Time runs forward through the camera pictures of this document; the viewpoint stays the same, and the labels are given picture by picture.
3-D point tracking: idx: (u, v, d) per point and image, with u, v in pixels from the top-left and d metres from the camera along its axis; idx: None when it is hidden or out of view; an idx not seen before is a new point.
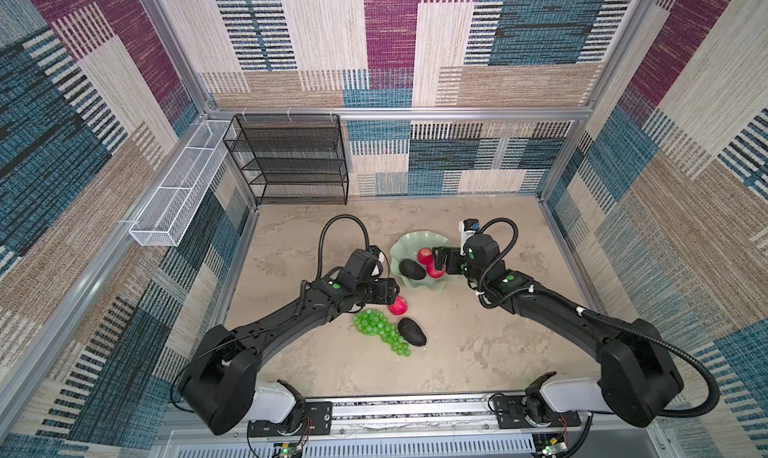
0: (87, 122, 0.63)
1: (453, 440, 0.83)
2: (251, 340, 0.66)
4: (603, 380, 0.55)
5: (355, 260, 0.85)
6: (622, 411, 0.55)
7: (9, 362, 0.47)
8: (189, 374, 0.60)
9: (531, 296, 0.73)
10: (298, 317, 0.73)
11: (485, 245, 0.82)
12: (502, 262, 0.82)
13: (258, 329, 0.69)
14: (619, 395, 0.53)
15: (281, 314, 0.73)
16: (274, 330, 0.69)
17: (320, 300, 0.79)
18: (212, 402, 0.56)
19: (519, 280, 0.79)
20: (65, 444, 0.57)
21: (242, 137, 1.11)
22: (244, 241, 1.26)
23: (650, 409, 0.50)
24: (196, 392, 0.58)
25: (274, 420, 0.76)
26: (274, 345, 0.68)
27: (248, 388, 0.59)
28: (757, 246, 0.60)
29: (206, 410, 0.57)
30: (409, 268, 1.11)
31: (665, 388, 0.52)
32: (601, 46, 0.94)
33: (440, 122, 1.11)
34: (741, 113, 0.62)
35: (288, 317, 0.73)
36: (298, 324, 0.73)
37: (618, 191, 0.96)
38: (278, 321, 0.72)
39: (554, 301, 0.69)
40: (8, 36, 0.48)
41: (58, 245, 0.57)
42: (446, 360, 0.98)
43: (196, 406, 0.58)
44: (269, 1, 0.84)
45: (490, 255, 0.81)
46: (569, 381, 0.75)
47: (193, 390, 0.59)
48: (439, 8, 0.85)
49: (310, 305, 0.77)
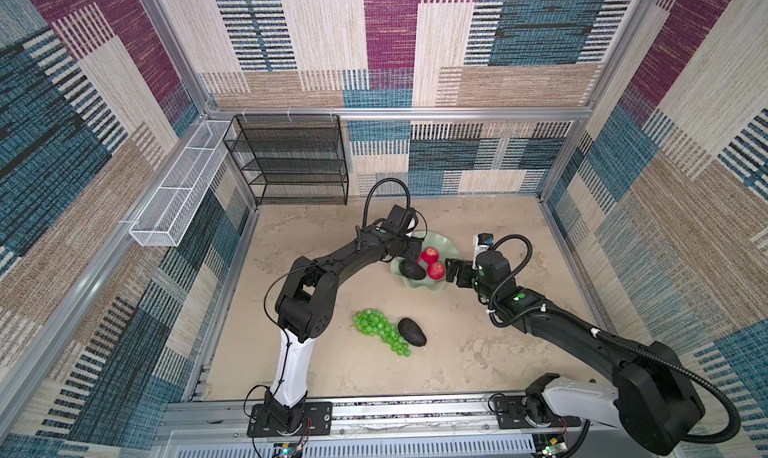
0: (87, 122, 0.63)
1: (453, 440, 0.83)
2: (330, 265, 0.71)
4: (621, 404, 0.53)
5: (395, 211, 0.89)
6: (639, 435, 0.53)
7: (9, 362, 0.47)
8: (285, 293, 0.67)
9: (544, 315, 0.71)
10: (360, 250, 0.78)
11: (495, 263, 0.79)
12: (512, 279, 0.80)
13: (333, 258, 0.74)
14: (638, 420, 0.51)
15: (342, 251, 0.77)
16: (344, 260, 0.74)
17: (372, 240, 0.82)
18: (304, 314, 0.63)
19: (530, 298, 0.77)
20: (65, 444, 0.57)
21: (242, 137, 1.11)
22: (244, 240, 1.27)
23: (670, 436, 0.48)
24: (290, 310, 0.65)
25: (286, 396, 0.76)
26: (347, 270, 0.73)
27: (333, 302, 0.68)
28: (757, 246, 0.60)
29: (299, 322, 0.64)
30: (409, 269, 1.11)
31: (688, 415, 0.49)
32: (600, 46, 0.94)
33: (440, 122, 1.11)
34: (741, 114, 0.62)
35: (351, 251, 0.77)
36: (360, 257, 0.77)
37: (618, 191, 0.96)
38: (343, 254, 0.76)
39: (566, 320, 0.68)
40: (7, 36, 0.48)
41: (58, 245, 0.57)
42: (446, 360, 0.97)
43: (292, 321, 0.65)
44: (269, 1, 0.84)
45: (500, 273, 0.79)
46: (578, 390, 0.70)
47: (287, 308, 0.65)
48: (439, 8, 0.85)
49: (365, 242, 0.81)
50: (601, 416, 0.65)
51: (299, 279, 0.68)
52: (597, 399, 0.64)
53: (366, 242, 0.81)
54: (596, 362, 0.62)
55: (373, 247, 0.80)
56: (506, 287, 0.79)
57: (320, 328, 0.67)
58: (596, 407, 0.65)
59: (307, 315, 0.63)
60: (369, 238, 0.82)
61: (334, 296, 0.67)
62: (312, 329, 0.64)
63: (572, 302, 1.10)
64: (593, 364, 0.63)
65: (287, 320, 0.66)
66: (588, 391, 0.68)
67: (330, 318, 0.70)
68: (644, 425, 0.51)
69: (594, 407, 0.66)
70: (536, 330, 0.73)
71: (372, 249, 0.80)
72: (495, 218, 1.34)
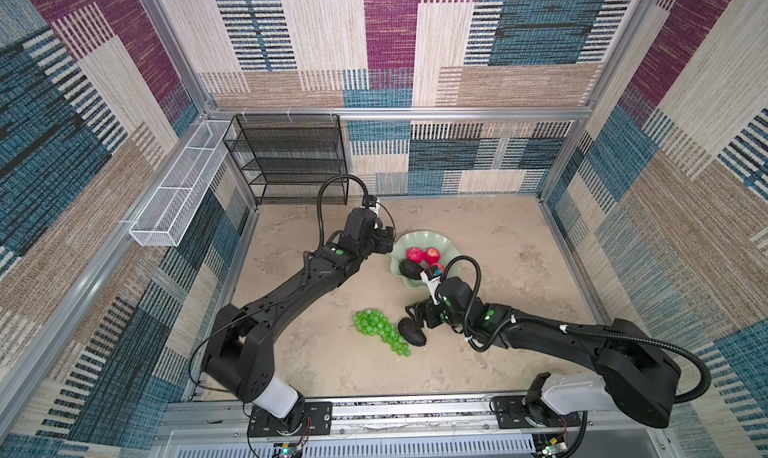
0: (87, 122, 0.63)
1: (453, 440, 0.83)
2: (262, 315, 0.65)
4: (612, 390, 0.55)
5: (350, 224, 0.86)
6: (639, 415, 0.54)
7: (9, 362, 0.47)
8: (210, 352, 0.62)
9: (516, 325, 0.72)
10: (306, 286, 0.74)
11: (456, 290, 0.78)
12: (478, 299, 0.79)
13: (268, 303, 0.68)
14: (631, 402, 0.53)
15: (286, 290, 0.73)
16: (283, 303, 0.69)
17: (325, 268, 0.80)
18: (236, 375, 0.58)
19: (499, 313, 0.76)
20: (65, 444, 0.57)
21: (242, 137, 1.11)
22: (244, 240, 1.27)
23: (664, 407, 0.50)
24: (220, 369, 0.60)
25: (278, 414, 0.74)
26: (285, 315, 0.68)
27: (267, 359, 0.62)
28: (757, 246, 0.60)
29: (232, 383, 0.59)
30: (409, 268, 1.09)
31: (667, 381, 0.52)
32: (600, 46, 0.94)
33: (440, 122, 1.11)
34: (741, 114, 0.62)
35: (296, 287, 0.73)
36: (306, 294, 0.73)
37: (618, 191, 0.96)
38: (287, 292, 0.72)
39: (538, 324, 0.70)
40: (7, 36, 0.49)
41: (58, 245, 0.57)
42: (446, 360, 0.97)
43: (223, 381, 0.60)
44: (269, 1, 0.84)
45: (465, 298, 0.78)
46: (570, 385, 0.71)
47: (216, 367, 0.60)
48: (439, 8, 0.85)
49: (316, 273, 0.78)
50: (600, 403, 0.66)
51: (226, 333, 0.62)
52: (592, 390, 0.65)
53: (317, 271, 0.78)
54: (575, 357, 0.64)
55: (322, 277, 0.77)
56: (474, 311, 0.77)
57: (258, 387, 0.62)
58: (592, 396, 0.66)
59: (239, 376, 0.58)
60: (319, 267, 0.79)
61: (269, 350, 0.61)
62: (246, 392, 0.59)
63: (572, 302, 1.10)
64: (577, 361, 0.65)
65: (218, 381, 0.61)
66: (580, 383, 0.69)
67: (272, 372, 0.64)
68: (638, 404, 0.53)
69: (590, 397, 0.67)
70: (514, 341, 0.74)
71: (320, 280, 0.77)
72: (495, 218, 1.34)
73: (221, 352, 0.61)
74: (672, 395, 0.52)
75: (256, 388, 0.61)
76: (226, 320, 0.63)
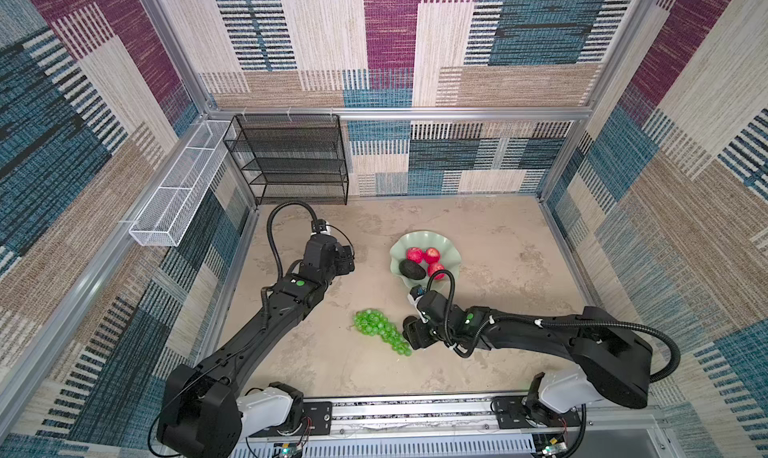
0: (87, 122, 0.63)
1: (453, 440, 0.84)
2: (219, 371, 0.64)
4: (592, 378, 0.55)
5: (311, 251, 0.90)
6: (619, 399, 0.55)
7: (9, 362, 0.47)
8: (165, 421, 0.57)
9: (495, 326, 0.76)
10: (268, 330, 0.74)
11: (432, 302, 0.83)
12: (455, 309, 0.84)
13: (226, 356, 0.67)
14: (611, 388, 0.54)
15: (247, 334, 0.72)
16: (243, 352, 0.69)
17: (286, 304, 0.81)
18: (198, 441, 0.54)
19: (478, 316, 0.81)
20: (65, 444, 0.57)
21: (242, 137, 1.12)
22: (244, 240, 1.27)
23: (642, 388, 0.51)
24: (177, 438, 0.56)
25: (277, 422, 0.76)
26: (245, 367, 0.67)
27: (232, 416, 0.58)
28: (757, 246, 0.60)
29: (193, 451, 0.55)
30: (409, 269, 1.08)
31: (640, 362, 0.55)
32: (601, 46, 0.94)
33: (440, 122, 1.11)
34: (741, 114, 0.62)
35: (257, 332, 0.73)
36: (269, 335, 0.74)
37: (618, 191, 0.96)
38: (247, 339, 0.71)
39: (513, 322, 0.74)
40: (7, 36, 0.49)
41: (58, 245, 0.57)
42: (446, 360, 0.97)
43: (182, 449, 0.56)
44: (269, 1, 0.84)
45: (441, 309, 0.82)
46: (559, 381, 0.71)
47: (174, 436, 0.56)
48: (439, 8, 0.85)
49: (277, 312, 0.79)
50: (590, 394, 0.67)
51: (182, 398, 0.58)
52: (582, 382, 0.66)
53: (278, 309, 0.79)
54: (555, 350, 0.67)
55: (286, 315, 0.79)
56: (452, 319, 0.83)
57: (226, 446, 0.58)
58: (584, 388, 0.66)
59: (201, 441, 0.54)
60: (280, 304, 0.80)
61: (232, 406, 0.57)
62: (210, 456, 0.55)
63: (571, 302, 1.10)
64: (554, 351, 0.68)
65: (177, 449, 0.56)
66: (568, 378, 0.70)
67: (240, 428, 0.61)
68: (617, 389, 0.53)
69: (580, 390, 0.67)
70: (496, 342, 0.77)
71: (285, 317, 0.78)
72: (495, 218, 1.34)
73: (178, 418, 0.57)
74: (645, 375, 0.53)
75: (222, 449, 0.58)
76: (180, 383, 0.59)
